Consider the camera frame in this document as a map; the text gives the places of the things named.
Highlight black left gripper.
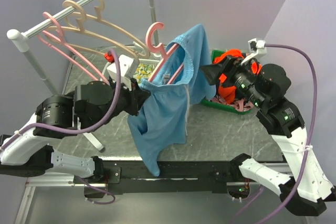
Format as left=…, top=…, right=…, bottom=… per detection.
left=88, top=76, right=152, bottom=132

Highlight beige hanger left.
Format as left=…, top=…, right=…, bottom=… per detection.
left=61, top=0, right=140, bottom=63

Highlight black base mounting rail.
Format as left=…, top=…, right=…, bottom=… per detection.
left=72, top=159, right=260, bottom=196

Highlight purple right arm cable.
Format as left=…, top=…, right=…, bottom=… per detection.
left=230, top=43, right=315, bottom=224

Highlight pink hanger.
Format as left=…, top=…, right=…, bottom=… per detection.
left=145, top=22, right=179, bottom=82
left=37, top=12, right=109, bottom=83

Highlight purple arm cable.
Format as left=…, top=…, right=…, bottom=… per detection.
left=230, top=43, right=315, bottom=224
left=0, top=48, right=122, bottom=205

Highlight green plastic tray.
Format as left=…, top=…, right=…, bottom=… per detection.
left=201, top=49, right=253, bottom=114

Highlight beige hanger right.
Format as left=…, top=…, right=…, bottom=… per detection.
left=65, top=0, right=151, bottom=59

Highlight orange garment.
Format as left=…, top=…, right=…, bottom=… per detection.
left=212, top=49, right=246, bottom=104

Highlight navy pink floral garment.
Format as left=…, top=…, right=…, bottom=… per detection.
left=211, top=55, right=253, bottom=113

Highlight white metal clothes rack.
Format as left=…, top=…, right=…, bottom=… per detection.
left=7, top=0, right=161, bottom=151

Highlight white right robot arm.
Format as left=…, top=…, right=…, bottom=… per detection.
left=200, top=56, right=335, bottom=216

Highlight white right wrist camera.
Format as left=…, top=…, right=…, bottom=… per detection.
left=241, top=38, right=267, bottom=65

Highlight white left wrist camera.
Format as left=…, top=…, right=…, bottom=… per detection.
left=107, top=55, right=140, bottom=90

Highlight light blue shorts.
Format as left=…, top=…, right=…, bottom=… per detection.
left=128, top=24, right=216, bottom=177

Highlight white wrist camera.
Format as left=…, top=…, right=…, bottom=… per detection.
left=107, top=55, right=140, bottom=90
left=241, top=38, right=267, bottom=65

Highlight beige hanger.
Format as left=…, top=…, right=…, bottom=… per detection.
left=65, top=0, right=151, bottom=59
left=61, top=0, right=140, bottom=63

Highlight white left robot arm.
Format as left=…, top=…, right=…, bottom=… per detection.
left=1, top=79, right=151, bottom=183

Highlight lemon print cloth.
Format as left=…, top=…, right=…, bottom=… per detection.
left=133, top=63, right=157, bottom=82

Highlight aluminium frame rail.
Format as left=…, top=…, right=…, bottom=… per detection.
left=26, top=163, right=292, bottom=187

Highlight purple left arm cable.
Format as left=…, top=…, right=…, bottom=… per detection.
left=0, top=48, right=122, bottom=205

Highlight white plastic laundry basket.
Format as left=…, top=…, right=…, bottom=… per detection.
left=103, top=58, right=161, bottom=80

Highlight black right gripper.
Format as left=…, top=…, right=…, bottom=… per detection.
left=197, top=53, right=264, bottom=107

